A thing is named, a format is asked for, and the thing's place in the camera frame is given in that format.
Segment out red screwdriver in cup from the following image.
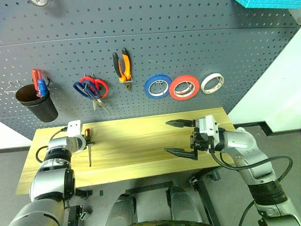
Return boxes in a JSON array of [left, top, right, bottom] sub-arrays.
[[31, 68, 46, 92]]

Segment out blue handled tool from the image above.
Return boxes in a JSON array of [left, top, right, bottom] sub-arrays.
[[36, 79, 48, 98]]

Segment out teal blue box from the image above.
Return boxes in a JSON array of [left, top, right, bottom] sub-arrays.
[[232, 0, 301, 9]]

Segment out orange black pliers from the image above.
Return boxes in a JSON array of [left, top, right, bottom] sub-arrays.
[[112, 47, 133, 91]]

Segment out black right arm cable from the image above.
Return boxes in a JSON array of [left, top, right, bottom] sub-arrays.
[[210, 150, 294, 226]]

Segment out black plastic cup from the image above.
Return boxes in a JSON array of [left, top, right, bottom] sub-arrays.
[[15, 84, 59, 123]]

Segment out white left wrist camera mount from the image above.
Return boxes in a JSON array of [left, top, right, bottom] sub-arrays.
[[66, 120, 83, 138]]

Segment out round silver metal object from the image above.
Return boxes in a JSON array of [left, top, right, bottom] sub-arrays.
[[27, 0, 51, 7]]

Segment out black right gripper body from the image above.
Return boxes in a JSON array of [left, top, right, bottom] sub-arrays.
[[190, 127, 215, 153]]

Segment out red handled scissors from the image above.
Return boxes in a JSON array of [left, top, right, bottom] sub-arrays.
[[79, 75, 110, 111]]

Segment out dark grey metal pegboard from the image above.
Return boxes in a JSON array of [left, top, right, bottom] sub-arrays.
[[0, 0, 301, 142]]

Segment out red tape roll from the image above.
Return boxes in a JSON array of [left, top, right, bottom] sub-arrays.
[[169, 74, 201, 101]]

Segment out orange black handled screwdriver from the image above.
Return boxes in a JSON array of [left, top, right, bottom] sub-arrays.
[[84, 128, 93, 168]]

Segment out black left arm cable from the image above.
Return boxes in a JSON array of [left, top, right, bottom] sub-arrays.
[[35, 126, 69, 163]]

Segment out dark rounded grey shape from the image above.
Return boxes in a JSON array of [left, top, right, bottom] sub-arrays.
[[111, 192, 137, 225], [168, 185, 203, 223]]

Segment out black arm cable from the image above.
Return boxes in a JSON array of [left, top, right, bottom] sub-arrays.
[[210, 150, 294, 226], [35, 126, 69, 163]]

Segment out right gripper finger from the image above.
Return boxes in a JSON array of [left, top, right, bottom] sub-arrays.
[[165, 119, 196, 128], [162, 147, 198, 161]]

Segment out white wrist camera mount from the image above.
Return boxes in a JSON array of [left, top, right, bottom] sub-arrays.
[[66, 120, 83, 138], [195, 114, 218, 139]]

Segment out black metal table frame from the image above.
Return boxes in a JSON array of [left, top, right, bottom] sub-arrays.
[[63, 164, 223, 226]]

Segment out dark curved rim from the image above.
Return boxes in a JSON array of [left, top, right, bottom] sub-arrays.
[[130, 219, 209, 226]]

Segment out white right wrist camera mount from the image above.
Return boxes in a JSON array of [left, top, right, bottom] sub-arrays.
[[195, 114, 218, 139]]

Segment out white tape roll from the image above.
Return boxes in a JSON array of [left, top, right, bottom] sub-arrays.
[[200, 73, 225, 95]]

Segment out dark blue handled scissors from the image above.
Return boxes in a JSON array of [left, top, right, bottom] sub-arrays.
[[72, 80, 112, 115]]

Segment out blue tape roll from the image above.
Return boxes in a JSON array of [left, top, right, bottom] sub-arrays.
[[143, 73, 173, 100]]

